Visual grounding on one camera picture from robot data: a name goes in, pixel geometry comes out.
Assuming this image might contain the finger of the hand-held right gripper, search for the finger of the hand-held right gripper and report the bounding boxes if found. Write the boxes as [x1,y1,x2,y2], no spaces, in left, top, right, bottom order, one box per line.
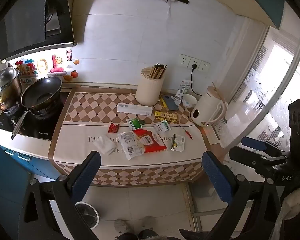
[229,146,288,170]
[241,137,288,155]

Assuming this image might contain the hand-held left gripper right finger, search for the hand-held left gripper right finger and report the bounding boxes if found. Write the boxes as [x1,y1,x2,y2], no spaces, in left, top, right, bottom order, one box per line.
[202,151,283,240]

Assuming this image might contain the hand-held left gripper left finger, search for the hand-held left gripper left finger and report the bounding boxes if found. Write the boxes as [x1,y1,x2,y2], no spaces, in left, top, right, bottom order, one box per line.
[17,151,102,240]

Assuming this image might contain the white round waste bin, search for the white round waste bin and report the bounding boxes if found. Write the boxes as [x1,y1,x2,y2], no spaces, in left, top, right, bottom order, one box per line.
[75,201,100,228]

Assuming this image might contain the white tissue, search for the white tissue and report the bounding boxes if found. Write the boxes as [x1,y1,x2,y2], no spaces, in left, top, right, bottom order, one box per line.
[93,134,117,155]

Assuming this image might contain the white green sachet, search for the white green sachet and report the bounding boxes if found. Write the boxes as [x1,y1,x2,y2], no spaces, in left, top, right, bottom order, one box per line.
[154,119,171,132]

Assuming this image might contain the yellow box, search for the yellow box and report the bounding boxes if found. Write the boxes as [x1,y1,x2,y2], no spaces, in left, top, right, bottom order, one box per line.
[155,111,178,122]

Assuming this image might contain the checkered tablecloth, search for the checkered tablecloth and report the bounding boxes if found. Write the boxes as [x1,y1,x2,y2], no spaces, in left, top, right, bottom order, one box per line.
[48,85,213,187]

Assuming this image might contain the white yellow sachet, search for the white yellow sachet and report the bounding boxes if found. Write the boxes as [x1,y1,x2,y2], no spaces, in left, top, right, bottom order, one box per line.
[170,134,185,152]

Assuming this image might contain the red chili pepper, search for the red chili pepper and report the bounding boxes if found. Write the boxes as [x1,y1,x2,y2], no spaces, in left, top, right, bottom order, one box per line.
[179,125,193,140]

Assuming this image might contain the bright window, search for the bright window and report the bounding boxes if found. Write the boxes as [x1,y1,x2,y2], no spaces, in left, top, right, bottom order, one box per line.
[236,27,300,150]

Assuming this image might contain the clear plastic labelled bag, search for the clear plastic labelled bag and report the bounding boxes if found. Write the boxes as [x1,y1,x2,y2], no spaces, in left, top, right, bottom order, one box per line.
[119,131,145,160]

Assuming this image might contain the white electric kettle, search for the white electric kettle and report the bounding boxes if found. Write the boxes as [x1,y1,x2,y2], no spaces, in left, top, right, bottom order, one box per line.
[191,85,228,127]

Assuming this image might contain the person's grey shoe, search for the person's grey shoe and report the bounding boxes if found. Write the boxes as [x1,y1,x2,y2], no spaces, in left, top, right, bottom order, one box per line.
[114,219,130,235]

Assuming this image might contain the black glass stove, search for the black glass stove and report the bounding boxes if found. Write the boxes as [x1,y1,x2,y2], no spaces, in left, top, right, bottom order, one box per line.
[0,92,70,140]

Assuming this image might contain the green white packet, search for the green white packet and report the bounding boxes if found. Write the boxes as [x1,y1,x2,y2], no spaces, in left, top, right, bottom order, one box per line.
[127,118,143,130]

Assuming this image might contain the red white food package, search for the red white food package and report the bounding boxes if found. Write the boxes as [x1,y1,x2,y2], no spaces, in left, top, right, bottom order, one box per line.
[132,129,167,154]

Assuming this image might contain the white patterned bowl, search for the white patterned bowl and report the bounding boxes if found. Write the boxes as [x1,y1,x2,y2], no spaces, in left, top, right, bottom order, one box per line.
[182,94,197,109]

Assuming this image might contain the blue kitchen cabinet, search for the blue kitchen cabinet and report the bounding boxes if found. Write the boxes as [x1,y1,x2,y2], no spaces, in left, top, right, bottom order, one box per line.
[0,140,63,230]

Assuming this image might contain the long white box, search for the long white box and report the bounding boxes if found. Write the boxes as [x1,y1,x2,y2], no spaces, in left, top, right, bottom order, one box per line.
[117,102,153,116]

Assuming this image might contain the yellow stick sachet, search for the yellow stick sachet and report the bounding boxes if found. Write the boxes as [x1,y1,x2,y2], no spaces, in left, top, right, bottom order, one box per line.
[159,96,168,112]

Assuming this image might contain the black wok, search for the black wok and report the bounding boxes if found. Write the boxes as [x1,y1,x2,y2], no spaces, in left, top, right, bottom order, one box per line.
[11,76,63,140]

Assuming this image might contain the cream chopstick holder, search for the cream chopstick holder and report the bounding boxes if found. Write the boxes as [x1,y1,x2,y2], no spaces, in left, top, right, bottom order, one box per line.
[135,67,165,106]

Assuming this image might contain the steel cooking pot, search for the steel cooking pot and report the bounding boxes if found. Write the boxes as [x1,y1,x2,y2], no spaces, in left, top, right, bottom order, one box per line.
[0,80,22,112]

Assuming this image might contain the bundle of chopsticks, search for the bundle of chopsticks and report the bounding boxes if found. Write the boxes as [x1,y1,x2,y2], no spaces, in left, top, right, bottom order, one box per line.
[150,63,167,79]

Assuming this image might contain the steel pot lid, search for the steel pot lid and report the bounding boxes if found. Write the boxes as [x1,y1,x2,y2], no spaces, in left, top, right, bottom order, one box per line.
[0,67,20,93]

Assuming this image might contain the black range hood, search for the black range hood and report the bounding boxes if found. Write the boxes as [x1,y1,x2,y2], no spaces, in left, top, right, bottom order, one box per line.
[0,0,77,62]

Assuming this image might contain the black plug with cable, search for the black plug with cable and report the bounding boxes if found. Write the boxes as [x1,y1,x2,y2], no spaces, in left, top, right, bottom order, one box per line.
[191,64,203,96]

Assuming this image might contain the colourful wall stickers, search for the colourful wall stickers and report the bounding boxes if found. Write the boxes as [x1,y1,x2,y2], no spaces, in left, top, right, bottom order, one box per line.
[15,50,80,83]

